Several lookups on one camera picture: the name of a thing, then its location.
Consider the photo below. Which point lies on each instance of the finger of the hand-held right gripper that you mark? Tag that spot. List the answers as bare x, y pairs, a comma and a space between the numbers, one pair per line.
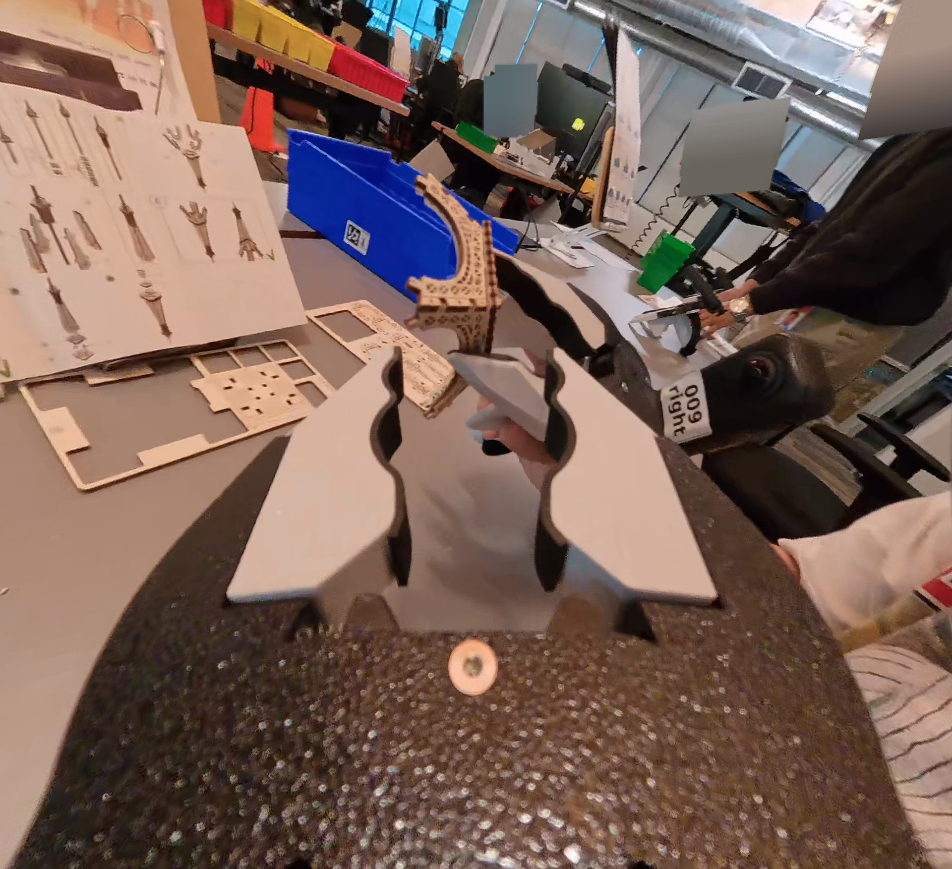
506, 386
535, 296

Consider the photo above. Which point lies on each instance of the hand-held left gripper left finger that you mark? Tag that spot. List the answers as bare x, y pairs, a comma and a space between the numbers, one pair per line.
327, 482

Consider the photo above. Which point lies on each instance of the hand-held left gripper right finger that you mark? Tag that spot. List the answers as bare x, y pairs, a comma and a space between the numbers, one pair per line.
625, 497

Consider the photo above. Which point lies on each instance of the wooden lattice tower piece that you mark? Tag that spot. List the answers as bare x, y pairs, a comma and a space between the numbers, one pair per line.
461, 289

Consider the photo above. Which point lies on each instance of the person's right forearm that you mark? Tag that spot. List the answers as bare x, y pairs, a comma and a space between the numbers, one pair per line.
870, 557

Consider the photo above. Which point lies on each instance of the white desk stand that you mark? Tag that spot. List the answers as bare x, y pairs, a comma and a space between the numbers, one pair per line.
571, 250

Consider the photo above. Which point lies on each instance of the person's right hand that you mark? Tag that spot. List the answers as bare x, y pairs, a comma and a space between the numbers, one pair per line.
529, 456

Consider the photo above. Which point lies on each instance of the black office chair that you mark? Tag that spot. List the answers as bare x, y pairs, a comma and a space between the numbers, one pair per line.
892, 445

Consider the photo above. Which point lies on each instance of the large wooden puzzle sheet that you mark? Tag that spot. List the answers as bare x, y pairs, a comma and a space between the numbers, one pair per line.
245, 393

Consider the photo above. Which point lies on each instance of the dark table with wooden edge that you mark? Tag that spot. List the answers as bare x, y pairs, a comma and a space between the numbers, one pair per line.
513, 166

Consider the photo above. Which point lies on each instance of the green plastic bin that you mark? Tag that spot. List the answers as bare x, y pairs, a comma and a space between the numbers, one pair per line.
666, 263

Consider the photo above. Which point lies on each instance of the small wooden puzzle sheet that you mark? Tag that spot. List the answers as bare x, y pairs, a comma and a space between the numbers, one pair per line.
372, 322

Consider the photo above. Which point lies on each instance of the green box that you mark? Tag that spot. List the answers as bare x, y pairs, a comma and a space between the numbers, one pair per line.
476, 136

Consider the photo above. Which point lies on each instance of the blue plastic bin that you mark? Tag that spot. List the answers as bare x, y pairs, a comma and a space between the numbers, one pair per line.
372, 207

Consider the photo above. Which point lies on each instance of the black monitor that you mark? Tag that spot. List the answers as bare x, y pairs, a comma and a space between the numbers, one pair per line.
565, 99

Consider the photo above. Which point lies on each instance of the white standing banner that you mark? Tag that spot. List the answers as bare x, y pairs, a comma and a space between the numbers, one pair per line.
627, 118

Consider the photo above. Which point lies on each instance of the long red storage bin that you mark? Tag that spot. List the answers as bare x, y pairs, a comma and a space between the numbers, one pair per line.
368, 73

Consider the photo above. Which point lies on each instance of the instruction sheet with tower drawings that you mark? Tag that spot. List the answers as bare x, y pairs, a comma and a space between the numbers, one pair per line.
126, 229

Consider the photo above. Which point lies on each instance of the orange traffic cone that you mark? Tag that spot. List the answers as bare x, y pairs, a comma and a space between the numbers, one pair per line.
262, 122

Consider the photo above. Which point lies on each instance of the person's striped clothing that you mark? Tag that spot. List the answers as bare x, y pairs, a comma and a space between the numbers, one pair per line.
915, 728

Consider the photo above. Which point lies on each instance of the yellow storage bin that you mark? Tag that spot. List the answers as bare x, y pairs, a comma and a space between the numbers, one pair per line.
282, 29

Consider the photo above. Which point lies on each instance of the wooden poster board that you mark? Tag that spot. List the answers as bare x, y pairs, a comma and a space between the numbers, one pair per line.
190, 14

